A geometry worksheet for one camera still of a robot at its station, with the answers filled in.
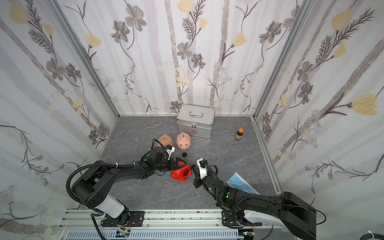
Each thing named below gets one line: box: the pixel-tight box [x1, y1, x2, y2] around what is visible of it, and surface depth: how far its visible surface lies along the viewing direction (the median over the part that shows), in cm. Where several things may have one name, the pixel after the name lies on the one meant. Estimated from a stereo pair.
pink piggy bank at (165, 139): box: [157, 134, 173, 148], surface depth 96 cm
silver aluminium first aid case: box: [176, 104, 216, 139], surface depth 103 cm
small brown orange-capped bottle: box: [235, 128, 244, 141], surface depth 103 cm
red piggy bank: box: [171, 163, 192, 181], surface depth 84 cm
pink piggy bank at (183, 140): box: [176, 132, 192, 150], surface depth 97 cm
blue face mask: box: [226, 172, 261, 195], surface depth 88 cm
